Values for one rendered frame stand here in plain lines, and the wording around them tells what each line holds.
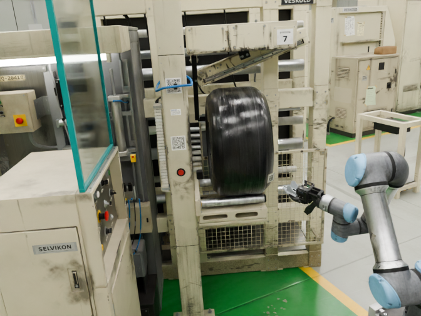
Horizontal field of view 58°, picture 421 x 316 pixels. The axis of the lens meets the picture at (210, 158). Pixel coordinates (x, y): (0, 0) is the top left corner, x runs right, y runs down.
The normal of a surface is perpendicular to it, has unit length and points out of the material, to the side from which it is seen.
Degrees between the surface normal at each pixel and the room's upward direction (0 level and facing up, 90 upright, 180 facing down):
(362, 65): 90
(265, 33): 90
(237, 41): 90
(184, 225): 90
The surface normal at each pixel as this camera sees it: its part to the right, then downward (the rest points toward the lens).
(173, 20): 0.07, 0.31
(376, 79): 0.43, 0.26
